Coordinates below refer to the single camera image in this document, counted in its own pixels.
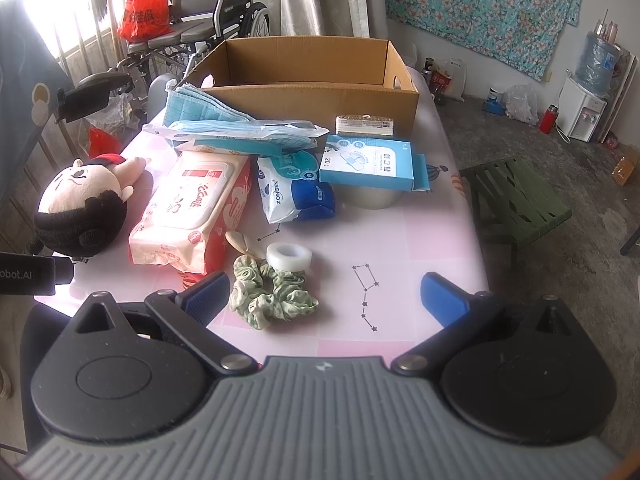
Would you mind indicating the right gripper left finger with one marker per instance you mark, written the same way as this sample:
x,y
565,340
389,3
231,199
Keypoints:
x,y
184,316

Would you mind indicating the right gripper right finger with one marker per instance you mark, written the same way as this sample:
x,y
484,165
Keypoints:
x,y
463,318

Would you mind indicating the green fabric scrunchie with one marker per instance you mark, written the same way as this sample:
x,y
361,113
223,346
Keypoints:
x,y
261,294

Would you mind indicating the plush doll black hair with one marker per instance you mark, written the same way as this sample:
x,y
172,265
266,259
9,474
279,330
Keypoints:
x,y
84,207

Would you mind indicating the beige round powder puff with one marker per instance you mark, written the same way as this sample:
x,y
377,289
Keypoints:
x,y
245,245

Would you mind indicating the white tape roll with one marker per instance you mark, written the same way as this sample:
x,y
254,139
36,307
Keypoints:
x,y
288,257

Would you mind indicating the red wet wipes pack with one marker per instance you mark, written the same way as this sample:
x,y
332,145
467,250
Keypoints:
x,y
198,200

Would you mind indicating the blue teal wet wipes pack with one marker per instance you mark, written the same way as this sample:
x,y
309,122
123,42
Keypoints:
x,y
290,189

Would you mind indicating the blue bandage box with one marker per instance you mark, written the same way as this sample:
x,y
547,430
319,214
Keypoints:
x,y
373,163

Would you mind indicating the surgical mask plastic bag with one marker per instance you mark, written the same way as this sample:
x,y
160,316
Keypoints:
x,y
256,137

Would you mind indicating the gold tissue pack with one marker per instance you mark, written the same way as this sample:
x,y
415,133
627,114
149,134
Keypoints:
x,y
364,125

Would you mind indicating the teal checked cloth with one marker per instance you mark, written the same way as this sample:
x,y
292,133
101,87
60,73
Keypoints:
x,y
187,102

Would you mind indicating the green folding stool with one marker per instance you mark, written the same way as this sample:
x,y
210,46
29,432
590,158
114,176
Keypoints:
x,y
512,205

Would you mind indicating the grey patterned blanket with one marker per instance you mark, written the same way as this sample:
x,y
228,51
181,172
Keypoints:
x,y
30,78

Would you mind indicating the red thermos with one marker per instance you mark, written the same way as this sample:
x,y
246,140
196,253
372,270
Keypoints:
x,y
548,119

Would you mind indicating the small cardboard box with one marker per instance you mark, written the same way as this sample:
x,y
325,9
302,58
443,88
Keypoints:
x,y
626,166

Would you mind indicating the white water dispenser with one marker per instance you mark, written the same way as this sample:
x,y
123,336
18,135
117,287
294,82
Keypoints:
x,y
579,111

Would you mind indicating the blue water bottle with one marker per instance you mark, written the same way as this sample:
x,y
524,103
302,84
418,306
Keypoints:
x,y
596,65

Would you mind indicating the red plastic bag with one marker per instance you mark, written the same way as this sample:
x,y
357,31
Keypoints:
x,y
144,20

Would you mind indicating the wheelchair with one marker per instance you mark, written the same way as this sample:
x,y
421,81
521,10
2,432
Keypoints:
x,y
196,28

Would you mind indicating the teal floral wall cloth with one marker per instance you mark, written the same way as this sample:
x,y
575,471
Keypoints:
x,y
519,33

